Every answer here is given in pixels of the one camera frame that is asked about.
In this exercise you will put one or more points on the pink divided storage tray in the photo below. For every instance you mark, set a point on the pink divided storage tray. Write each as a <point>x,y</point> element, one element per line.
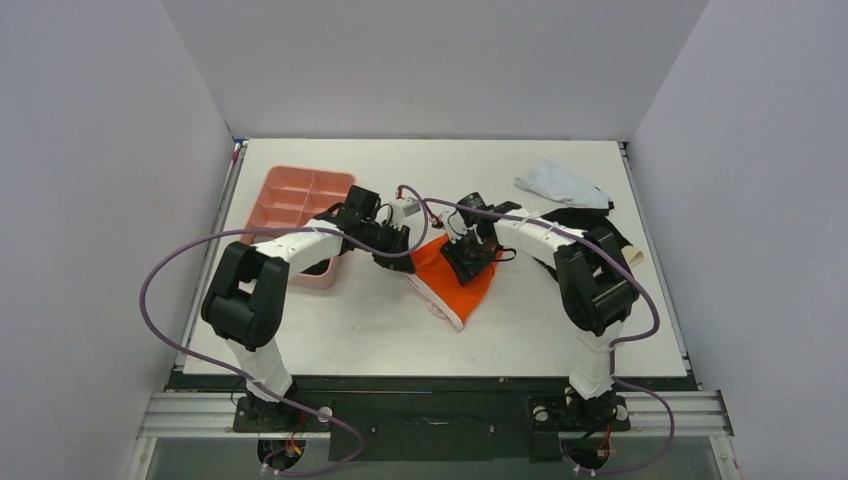
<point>290,197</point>

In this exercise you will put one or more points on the light blue underwear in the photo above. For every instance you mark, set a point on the light blue underwear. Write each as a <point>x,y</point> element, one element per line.
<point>557,183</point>

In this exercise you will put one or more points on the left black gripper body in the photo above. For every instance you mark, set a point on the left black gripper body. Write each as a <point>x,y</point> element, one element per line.
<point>386,238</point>

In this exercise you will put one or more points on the aluminium mounting rail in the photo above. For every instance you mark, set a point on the aluminium mounting rail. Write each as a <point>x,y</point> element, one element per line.
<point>213,415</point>

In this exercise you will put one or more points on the black rolled underwear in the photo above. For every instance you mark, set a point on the black rolled underwear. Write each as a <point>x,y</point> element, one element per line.
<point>317,269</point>

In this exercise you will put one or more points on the black underwear beige waistband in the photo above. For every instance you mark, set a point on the black underwear beige waistband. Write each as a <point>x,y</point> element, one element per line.
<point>589,219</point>

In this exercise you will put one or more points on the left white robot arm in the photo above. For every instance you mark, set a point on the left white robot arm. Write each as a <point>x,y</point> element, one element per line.
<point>245,300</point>

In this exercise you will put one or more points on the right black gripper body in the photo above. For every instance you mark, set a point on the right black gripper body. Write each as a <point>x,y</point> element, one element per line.
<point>468,263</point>

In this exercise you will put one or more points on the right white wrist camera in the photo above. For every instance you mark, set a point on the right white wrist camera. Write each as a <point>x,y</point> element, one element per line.
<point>453,224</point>

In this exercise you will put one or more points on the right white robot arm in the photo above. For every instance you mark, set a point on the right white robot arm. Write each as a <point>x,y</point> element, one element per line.
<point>591,275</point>

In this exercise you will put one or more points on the orange underwear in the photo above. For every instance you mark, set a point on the orange underwear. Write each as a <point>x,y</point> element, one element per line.
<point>437,284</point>

